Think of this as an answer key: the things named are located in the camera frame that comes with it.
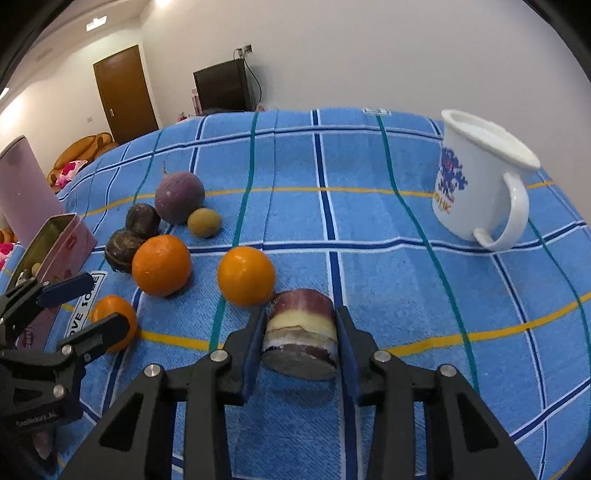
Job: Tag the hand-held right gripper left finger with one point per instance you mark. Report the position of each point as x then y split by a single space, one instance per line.
256 344

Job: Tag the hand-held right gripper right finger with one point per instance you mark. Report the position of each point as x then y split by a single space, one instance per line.
346 353

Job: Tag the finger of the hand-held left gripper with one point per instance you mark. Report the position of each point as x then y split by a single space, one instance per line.
108 332
69 287

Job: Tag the small orange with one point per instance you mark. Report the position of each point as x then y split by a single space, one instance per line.
108 307

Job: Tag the pink tin box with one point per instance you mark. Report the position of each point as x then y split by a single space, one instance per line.
69 244

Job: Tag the purple sugarcane piece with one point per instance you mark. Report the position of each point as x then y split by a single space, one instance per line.
300 323

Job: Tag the large orange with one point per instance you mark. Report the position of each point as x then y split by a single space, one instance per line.
246 276
161 265

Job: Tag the person's left hand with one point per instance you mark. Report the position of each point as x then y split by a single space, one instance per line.
44 445

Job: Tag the yellow-brown longan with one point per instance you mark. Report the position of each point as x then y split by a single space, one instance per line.
36 268
204 223

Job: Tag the pink tin lid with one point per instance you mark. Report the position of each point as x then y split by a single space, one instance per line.
23 184

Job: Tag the pink floral cushion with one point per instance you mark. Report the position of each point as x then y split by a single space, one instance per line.
71 170

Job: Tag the blue plaid blanket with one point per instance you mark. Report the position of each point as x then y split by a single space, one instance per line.
369 230

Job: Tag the purple round radish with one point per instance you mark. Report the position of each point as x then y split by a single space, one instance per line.
179 198

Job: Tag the orange-brown sofa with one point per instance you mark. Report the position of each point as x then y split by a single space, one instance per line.
87 145

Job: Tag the white printed enamel mug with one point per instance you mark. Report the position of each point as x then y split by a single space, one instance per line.
466 198

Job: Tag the brown wooden door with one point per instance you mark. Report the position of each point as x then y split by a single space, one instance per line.
124 92

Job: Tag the black television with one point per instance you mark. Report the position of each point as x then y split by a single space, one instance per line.
221 87

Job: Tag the ceiling light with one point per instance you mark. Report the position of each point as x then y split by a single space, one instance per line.
162 2

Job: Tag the wall power outlet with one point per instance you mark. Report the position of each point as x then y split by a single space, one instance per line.
244 50

